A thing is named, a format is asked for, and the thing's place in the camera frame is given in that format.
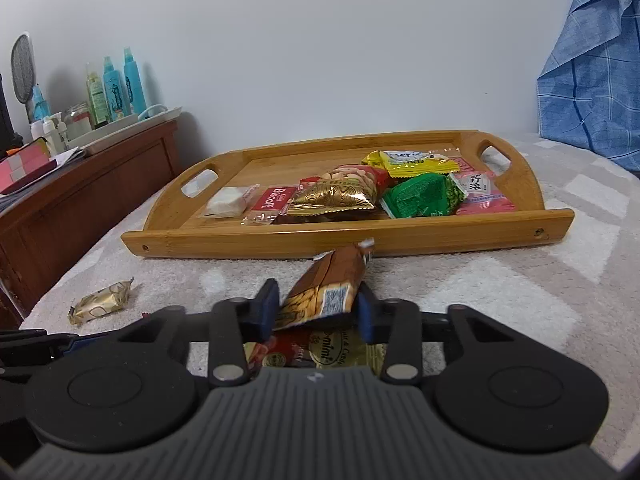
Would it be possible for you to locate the small teal bottle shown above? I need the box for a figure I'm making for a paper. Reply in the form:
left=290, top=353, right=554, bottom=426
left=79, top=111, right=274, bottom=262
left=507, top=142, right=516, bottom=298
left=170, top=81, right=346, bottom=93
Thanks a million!
left=31, top=85, right=51, bottom=123

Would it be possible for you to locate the dark monitor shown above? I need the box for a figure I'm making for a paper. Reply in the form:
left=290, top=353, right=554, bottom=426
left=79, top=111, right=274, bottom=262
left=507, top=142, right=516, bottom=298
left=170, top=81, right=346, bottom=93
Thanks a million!
left=0, top=75, right=23, bottom=156

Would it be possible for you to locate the pink box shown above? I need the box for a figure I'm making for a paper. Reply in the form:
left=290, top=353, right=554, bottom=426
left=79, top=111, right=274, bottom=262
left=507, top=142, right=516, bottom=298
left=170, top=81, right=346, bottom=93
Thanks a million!
left=0, top=142, right=58, bottom=193

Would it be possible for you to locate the red peanut snack packet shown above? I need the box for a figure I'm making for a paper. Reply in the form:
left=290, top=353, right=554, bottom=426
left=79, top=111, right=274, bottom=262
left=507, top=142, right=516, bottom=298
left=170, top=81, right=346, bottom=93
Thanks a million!
left=300, top=164, right=393, bottom=201

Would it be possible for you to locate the white plastic tray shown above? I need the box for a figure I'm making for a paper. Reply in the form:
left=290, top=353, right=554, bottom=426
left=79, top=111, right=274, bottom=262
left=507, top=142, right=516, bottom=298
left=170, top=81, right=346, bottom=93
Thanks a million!
left=67, top=105, right=183, bottom=156

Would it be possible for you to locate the small gold wrapped snack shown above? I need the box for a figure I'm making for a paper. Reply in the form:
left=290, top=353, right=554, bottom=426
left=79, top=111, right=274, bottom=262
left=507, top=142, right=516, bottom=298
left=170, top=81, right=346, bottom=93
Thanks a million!
left=68, top=277, right=135, bottom=325

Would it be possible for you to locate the glass jar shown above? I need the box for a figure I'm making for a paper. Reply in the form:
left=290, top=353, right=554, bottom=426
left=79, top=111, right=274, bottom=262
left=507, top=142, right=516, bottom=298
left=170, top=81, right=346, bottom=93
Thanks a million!
left=62, top=104, right=96, bottom=142

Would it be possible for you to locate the yellow snack packet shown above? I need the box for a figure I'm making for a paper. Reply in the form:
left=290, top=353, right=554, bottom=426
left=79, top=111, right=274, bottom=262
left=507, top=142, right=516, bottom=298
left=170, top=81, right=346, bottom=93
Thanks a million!
left=361, top=149, right=461, bottom=178

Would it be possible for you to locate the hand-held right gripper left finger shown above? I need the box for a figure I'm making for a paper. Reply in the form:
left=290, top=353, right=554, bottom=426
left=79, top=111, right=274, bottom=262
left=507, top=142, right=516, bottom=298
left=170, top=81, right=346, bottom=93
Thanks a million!
left=116, top=279, right=280, bottom=387

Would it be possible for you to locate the small white bottle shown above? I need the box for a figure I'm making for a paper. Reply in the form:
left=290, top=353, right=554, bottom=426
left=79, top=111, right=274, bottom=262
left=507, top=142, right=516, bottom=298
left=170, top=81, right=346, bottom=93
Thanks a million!
left=42, top=114, right=68, bottom=153

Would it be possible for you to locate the wooden serving tray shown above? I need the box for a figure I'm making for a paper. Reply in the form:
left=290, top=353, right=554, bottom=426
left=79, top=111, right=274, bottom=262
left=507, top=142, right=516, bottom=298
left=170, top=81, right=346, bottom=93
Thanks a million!
left=121, top=130, right=575, bottom=259

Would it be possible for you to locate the electric fly swatter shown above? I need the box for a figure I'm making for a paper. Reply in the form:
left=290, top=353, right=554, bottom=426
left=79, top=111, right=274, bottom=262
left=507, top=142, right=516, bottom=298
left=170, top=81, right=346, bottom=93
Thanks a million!
left=11, top=32, right=36, bottom=123

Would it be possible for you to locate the tall teal spray bottle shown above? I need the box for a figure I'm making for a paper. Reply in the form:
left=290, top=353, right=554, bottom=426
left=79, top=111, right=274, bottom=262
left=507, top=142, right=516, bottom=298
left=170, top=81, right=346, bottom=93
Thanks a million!
left=123, top=47, right=147, bottom=116
left=102, top=56, right=126, bottom=121

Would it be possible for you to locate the gold foil snack packet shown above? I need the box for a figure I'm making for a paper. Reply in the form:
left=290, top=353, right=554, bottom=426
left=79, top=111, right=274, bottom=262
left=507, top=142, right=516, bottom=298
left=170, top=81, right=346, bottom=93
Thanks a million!
left=277, top=182, right=376, bottom=223

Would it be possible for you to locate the green liquid bottle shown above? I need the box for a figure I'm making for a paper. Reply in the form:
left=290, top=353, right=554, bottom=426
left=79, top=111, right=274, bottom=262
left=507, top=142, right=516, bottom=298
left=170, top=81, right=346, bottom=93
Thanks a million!
left=86, top=63, right=110, bottom=128

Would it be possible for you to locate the green snack packet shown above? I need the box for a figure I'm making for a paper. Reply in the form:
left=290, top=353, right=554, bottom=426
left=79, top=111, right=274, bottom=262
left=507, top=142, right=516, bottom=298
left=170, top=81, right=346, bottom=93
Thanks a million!
left=380, top=172, right=463, bottom=219

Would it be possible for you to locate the pink snack packet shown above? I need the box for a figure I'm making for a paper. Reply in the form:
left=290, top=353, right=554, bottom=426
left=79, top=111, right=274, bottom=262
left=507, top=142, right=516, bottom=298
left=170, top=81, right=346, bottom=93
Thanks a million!
left=450, top=170, right=516, bottom=216

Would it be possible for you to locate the red biscuit packet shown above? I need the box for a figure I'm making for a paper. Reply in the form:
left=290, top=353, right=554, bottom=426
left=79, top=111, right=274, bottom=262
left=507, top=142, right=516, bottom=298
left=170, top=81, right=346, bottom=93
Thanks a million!
left=242, top=185, right=301, bottom=226

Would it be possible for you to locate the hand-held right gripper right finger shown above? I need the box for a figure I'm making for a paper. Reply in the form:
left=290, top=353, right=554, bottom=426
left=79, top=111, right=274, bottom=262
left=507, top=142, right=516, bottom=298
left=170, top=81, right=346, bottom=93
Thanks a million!
left=356, top=282, right=526, bottom=386

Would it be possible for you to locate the red and gold candy packet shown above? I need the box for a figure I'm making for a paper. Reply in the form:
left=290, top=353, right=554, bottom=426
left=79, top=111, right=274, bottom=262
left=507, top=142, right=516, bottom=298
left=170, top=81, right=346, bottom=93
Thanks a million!
left=243, top=327, right=386, bottom=376

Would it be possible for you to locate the brown biscuit packet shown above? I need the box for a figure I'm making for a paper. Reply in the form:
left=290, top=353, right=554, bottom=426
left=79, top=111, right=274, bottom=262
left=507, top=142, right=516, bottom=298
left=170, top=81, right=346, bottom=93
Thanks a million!
left=272, top=238, right=376, bottom=331

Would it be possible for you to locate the blue plaid cloth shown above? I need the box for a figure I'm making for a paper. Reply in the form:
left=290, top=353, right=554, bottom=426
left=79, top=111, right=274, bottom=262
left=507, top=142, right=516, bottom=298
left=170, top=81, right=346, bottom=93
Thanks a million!
left=536, top=0, right=640, bottom=173

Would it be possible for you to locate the clear packet of white marshmallow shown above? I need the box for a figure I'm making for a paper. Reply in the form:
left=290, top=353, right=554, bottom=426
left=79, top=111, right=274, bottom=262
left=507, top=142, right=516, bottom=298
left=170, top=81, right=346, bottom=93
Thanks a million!
left=202, top=184, right=261, bottom=219

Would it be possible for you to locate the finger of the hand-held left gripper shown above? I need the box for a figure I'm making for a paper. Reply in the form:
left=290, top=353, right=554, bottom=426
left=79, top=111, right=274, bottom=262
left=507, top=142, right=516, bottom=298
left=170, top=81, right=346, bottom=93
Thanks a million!
left=49, top=332, right=121, bottom=362

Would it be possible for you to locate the stack of papers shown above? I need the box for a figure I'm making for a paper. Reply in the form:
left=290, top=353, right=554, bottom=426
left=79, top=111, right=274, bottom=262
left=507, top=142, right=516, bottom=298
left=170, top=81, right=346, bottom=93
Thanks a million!
left=0, top=147, right=88, bottom=211

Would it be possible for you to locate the wooden cabinet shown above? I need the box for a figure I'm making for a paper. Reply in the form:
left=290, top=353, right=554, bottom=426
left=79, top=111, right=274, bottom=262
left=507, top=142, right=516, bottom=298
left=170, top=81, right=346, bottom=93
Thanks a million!
left=0, top=119, right=182, bottom=326

